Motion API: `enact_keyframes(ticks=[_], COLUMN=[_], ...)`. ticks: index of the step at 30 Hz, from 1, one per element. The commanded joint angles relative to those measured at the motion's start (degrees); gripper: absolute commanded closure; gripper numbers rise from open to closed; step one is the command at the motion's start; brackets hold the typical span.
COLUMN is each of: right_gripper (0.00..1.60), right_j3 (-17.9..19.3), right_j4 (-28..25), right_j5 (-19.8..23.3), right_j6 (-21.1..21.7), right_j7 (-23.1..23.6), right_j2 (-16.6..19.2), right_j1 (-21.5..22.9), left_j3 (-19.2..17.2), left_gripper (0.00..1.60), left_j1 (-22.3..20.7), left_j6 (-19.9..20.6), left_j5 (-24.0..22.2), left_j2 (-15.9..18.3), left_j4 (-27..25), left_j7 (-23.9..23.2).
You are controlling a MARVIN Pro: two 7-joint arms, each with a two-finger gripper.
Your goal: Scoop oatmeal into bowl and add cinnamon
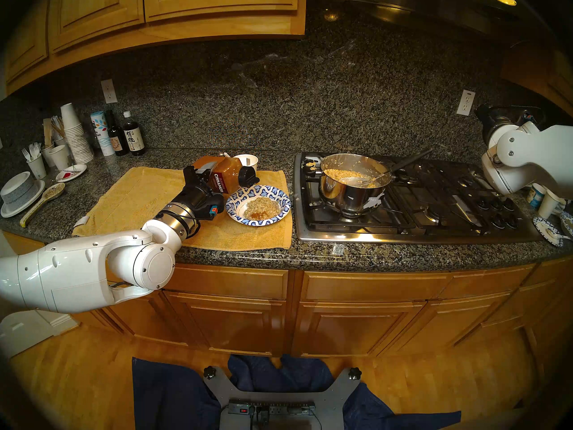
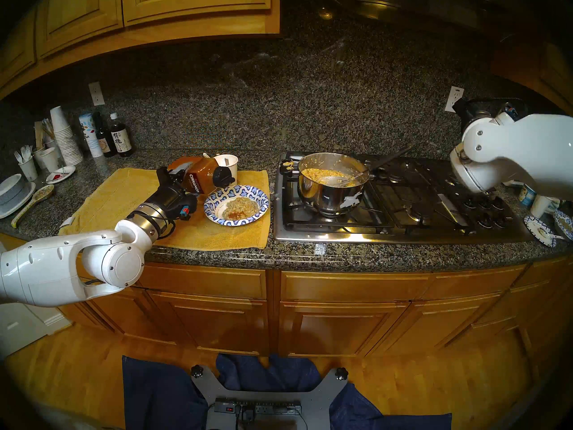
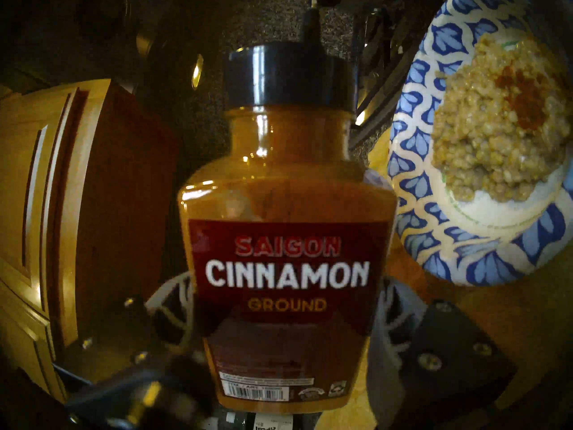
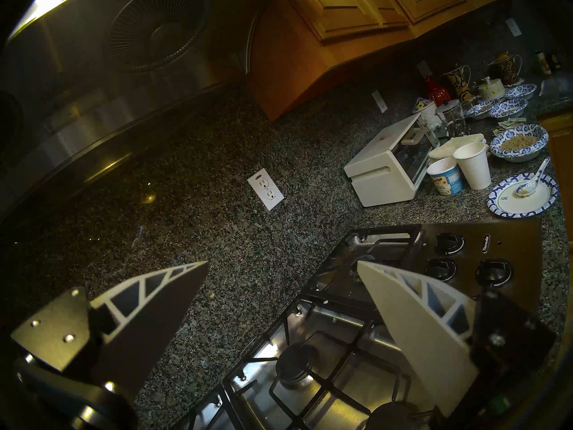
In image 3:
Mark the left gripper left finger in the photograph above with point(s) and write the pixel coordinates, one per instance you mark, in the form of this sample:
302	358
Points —
170	308

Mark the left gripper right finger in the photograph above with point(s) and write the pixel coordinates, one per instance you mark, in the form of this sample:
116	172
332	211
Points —
447	357

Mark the ground cinnamon jar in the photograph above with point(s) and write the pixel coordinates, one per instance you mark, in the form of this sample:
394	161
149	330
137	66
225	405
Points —
286	209

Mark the scooped oatmeal portion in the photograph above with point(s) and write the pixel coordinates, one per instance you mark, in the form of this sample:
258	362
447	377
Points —
492	133

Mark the cinnamon powder on oatmeal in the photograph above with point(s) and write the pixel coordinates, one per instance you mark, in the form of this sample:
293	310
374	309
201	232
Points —
523	97

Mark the yellow towel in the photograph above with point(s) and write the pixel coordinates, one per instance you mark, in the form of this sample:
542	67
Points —
515	321

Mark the wooden upper cabinet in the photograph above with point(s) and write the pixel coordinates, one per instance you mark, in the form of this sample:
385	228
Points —
67	209

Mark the stainless gas cooktop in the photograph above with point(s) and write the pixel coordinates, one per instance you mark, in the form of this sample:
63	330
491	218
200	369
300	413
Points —
385	66

